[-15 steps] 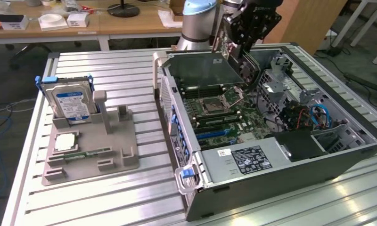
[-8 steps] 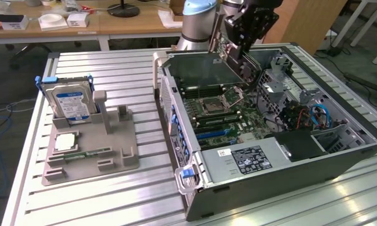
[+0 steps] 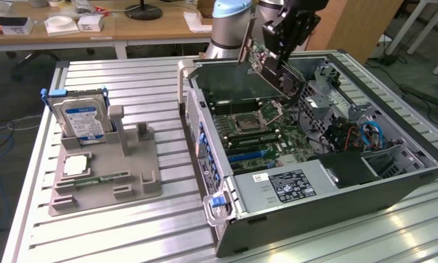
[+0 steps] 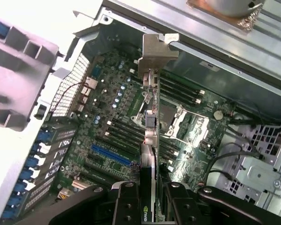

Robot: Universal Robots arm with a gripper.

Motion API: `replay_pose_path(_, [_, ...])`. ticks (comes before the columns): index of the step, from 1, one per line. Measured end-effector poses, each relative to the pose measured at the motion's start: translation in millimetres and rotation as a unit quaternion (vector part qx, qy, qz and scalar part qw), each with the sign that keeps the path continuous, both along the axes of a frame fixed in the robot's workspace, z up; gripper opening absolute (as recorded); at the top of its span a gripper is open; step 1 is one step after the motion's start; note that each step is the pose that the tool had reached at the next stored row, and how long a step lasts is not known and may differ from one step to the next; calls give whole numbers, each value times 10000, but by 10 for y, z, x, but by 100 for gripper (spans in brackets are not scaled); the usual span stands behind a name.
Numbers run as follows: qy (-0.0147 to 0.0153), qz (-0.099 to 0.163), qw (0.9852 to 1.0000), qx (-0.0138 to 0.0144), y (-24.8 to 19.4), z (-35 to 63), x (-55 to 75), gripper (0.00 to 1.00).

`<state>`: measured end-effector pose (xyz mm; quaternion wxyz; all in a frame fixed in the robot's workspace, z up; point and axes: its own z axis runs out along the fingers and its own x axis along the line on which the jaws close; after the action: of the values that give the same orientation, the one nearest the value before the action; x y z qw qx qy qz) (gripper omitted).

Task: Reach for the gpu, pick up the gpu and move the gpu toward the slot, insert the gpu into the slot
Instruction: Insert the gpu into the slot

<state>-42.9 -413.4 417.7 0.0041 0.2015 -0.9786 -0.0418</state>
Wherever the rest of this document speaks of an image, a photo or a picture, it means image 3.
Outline black lamp base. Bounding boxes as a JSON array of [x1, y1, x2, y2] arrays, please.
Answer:
[[125, 0, 163, 21]]

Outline small white labelled box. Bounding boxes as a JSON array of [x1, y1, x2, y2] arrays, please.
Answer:
[[77, 14, 105, 32]]

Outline red wire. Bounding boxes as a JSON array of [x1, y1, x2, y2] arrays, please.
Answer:
[[342, 128, 359, 150]]

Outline green motherboard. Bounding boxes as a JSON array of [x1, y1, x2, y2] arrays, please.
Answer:
[[203, 90, 319, 176]]

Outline open black PC case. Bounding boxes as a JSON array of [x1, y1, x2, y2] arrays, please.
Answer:
[[177, 49, 438, 258]]

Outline white round holder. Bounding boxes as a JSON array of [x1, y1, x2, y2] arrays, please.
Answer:
[[44, 15, 81, 37]]

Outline black installed RAM stick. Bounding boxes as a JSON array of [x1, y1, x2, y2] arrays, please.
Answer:
[[227, 131, 281, 148]]

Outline silver chipset heat sink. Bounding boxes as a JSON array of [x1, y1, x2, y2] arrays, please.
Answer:
[[278, 155, 303, 165]]

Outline silver disk bay bracket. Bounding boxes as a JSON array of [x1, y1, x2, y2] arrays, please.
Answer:
[[359, 143, 425, 179]]

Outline blue wire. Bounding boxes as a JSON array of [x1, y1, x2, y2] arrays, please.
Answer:
[[359, 120, 389, 151]]

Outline CPU socket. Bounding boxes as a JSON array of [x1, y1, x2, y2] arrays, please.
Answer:
[[231, 113, 266, 135]]

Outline silver socket cover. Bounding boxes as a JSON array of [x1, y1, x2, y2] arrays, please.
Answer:
[[257, 100, 285, 124]]

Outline white box black lid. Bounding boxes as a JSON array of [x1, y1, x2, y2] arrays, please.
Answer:
[[0, 16, 34, 36]]

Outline wooden desk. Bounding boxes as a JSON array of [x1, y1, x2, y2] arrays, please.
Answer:
[[0, 0, 213, 53]]

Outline green GPU card black shroud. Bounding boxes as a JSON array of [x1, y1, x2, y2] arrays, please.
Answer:
[[235, 15, 307, 102]]

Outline green RAM stick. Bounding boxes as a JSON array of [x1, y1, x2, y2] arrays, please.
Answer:
[[72, 171, 130, 187]]

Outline grey parts rack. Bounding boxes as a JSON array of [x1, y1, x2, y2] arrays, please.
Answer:
[[48, 105, 163, 218]]

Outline blue expansion slot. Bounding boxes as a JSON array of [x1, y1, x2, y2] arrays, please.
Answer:
[[227, 150, 269, 163]]

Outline white paper stack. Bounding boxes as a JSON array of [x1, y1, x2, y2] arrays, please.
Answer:
[[182, 10, 214, 34]]

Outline brown cardboard box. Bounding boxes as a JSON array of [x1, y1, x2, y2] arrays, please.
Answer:
[[197, 0, 217, 19]]

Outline silver perforated drive cage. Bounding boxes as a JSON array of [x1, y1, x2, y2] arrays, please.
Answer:
[[298, 65, 351, 122]]

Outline grey power supply unit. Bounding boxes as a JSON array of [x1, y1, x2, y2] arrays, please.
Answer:
[[227, 160, 339, 215]]

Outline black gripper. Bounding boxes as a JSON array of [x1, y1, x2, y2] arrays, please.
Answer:
[[261, 0, 329, 69]]

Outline blue disk caddy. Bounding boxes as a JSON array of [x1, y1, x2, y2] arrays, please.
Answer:
[[40, 85, 111, 138]]

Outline wooden cabinet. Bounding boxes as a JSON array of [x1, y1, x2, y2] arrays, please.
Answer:
[[305, 0, 405, 64]]

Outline black plastic shroud box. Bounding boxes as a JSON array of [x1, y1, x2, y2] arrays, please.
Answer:
[[315, 152, 381, 190]]

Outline silver hard disk blue label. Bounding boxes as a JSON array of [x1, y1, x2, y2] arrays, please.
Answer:
[[45, 94, 107, 144]]

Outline silver CPU chip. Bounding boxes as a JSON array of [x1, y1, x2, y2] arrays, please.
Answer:
[[62, 155, 93, 176]]

